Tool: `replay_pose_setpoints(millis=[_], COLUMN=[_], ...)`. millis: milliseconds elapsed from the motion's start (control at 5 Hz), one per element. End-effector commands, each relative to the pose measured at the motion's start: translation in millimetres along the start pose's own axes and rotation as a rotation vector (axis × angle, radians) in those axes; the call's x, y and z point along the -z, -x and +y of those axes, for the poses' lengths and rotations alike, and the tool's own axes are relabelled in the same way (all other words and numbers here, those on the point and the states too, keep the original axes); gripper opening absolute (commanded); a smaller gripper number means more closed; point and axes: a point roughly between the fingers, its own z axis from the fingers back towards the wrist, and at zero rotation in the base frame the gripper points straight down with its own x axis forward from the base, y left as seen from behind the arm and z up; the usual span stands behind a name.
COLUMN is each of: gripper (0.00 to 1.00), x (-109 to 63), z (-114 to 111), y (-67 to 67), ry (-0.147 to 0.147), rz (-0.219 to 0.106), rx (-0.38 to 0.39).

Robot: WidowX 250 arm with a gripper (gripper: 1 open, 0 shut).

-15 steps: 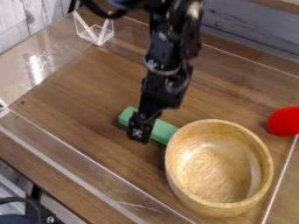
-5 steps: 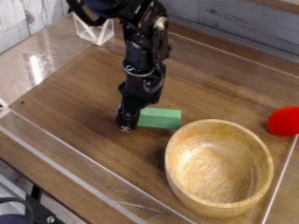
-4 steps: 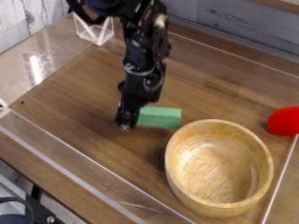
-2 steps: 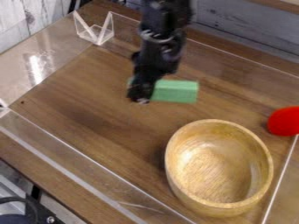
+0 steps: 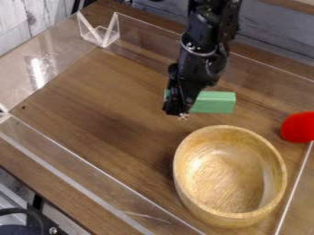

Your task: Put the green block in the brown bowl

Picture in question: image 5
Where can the clear acrylic wall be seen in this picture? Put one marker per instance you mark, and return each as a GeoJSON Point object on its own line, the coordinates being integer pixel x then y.
{"type": "Point", "coordinates": [152, 46]}
{"type": "Point", "coordinates": [107, 207]}

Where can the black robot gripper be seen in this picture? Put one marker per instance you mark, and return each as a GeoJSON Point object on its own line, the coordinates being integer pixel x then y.
{"type": "Point", "coordinates": [191, 74]}

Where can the green rectangular block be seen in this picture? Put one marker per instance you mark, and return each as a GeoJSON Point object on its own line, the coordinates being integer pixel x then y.
{"type": "Point", "coordinates": [213, 102]}

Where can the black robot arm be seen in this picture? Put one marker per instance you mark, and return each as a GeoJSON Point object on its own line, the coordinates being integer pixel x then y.
{"type": "Point", "coordinates": [212, 24]}

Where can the red fuzzy ball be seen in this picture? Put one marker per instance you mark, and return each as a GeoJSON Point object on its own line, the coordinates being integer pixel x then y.
{"type": "Point", "coordinates": [296, 128]}

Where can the clear acrylic back wall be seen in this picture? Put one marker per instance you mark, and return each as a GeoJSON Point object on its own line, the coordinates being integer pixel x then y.
{"type": "Point", "coordinates": [152, 46]}

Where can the clear acrylic front wall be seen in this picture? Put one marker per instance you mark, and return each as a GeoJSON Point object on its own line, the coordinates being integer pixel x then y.
{"type": "Point", "coordinates": [107, 207]}

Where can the brown wooden bowl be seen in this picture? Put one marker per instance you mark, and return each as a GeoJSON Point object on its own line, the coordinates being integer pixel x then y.
{"type": "Point", "coordinates": [229, 176]}

